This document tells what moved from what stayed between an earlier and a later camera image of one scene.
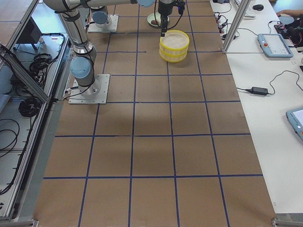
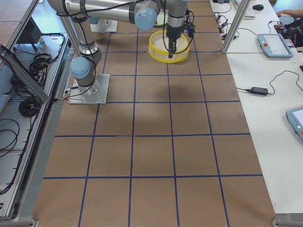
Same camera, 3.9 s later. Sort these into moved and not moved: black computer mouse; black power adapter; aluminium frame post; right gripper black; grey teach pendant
Moved: right gripper black
Not moved: black power adapter; black computer mouse; grey teach pendant; aluminium frame post
